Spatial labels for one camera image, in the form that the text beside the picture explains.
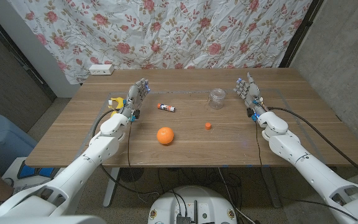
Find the yellow toy banana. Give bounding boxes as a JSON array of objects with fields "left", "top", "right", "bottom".
[{"left": 108, "top": 96, "right": 126, "bottom": 118}]

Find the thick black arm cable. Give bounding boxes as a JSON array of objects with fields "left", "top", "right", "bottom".
[
  {"left": 91, "top": 108, "right": 161, "bottom": 197},
  {"left": 267, "top": 106, "right": 358, "bottom": 184}
]

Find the black backdrop stand pole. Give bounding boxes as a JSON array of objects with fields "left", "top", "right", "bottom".
[{"left": 278, "top": 0, "right": 324, "bottom": 68}]

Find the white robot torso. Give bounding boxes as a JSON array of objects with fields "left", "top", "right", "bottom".
[{"left": 147, "top": 185, "right": 238, "bottom": 224}]

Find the white floor cable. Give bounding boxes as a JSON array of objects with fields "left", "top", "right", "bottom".
[{"left": 218, "top": 167, "right": 256, "bottom": 224}]

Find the grey table leg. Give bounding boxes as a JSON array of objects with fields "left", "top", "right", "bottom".
[{"left": 261, "top": 166, "right": 282, "bottom": 208}]

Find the black round floor base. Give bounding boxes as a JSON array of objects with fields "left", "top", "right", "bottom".
[{"left": 119, "top": 167, "right": 145, "bottom": 183}]

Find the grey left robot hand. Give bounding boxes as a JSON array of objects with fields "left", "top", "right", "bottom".
[{"left": 121, "top": 77, "right": 151, "bottom": 122}]

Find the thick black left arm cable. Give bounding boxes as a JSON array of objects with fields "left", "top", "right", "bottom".
[{"left": 91, "top": 108, "right": 161, "bottom": 197}]

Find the blue plastic bin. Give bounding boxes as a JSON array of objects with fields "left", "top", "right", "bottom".
[{"left": 0, "top": 114, "right": 39, "bottom": 177}]

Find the orange fruit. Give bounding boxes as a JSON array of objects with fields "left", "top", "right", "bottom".
[{"left": 156, "top": 126, "right": 175, "bottom": 146}]

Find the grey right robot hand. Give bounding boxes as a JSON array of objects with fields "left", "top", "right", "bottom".
[{"left": 232, "top": 72, "right": 269, "bottom": 121}]

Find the floral backdrop cloth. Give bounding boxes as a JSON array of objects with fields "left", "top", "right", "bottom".
[{"left": 9, "top": 0, "right": 313, "bottom": 85}]

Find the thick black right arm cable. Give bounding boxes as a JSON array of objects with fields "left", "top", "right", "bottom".
[{"left": 267, "top": 106, "right": 358, "bottom": 184}]

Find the clear glass jar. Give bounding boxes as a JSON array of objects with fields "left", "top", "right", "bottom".
[{"left": 208, "top": 88, "right": 227, "bottom": 110}]

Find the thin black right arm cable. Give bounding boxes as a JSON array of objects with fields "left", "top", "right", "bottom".
[{"left": 254, "top": 120, "right": 265, "bottom": 169}]

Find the white power strip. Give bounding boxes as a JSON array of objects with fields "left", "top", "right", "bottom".
[{"left": 88, "top": 63, "right": 115, "bottom": 76}]

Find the white table leg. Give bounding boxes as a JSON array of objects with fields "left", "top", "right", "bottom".
[{"left": 103, "top": 167, "right": 121, "bottom": 208}]

